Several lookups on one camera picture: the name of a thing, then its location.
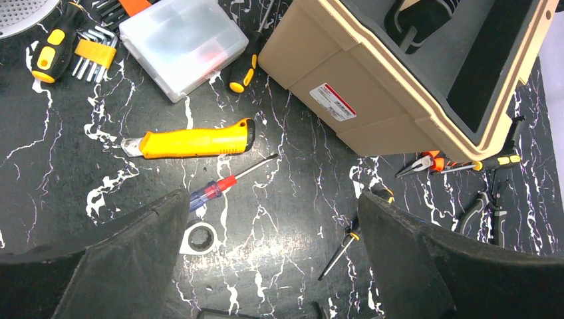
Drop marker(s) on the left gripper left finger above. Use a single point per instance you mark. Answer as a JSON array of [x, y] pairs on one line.
[[121, 269]]

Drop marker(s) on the black tool box tray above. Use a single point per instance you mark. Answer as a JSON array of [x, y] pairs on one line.
[[465, 62]]

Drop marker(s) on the long black yellow screwdriver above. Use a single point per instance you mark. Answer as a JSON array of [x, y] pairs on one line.
[[493, 163]]

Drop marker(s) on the red needle nose pliers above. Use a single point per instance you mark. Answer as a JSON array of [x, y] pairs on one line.
[[435, 160]]

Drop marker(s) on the white perforated round disc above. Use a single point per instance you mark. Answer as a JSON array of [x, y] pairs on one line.
[[19, 15]]

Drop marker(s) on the silver combination wrench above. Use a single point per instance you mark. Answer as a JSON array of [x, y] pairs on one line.
[[200, 238]]

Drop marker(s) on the blue red screwdriver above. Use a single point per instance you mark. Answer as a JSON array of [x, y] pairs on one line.
[[215, 189]]

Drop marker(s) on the clear plastic parts box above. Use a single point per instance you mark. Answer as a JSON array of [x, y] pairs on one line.
[[181, 44]]

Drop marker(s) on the yellow hex key set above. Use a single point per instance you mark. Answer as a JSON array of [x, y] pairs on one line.
[[96, 50]]

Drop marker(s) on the black handled pliers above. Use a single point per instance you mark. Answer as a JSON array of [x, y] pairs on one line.
[[486, 203]]

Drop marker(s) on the small black yellow screwdriver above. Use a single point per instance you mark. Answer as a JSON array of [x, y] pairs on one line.
[[353, 233]]

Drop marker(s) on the tan plastic tool box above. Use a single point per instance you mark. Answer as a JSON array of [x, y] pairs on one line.
[[345, 75]]

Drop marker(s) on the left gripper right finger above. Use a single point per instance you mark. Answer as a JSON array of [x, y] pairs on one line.
[[426, 271]]

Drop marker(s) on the black yellow screwdriver by box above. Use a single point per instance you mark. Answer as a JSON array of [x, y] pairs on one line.
[[244, 66]]

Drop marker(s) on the orange utility knife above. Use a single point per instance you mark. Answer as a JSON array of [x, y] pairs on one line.
[[197, 142]]

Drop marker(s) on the stubby black yellow screwdriver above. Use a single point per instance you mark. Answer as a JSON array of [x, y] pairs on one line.
[[53, 53]]

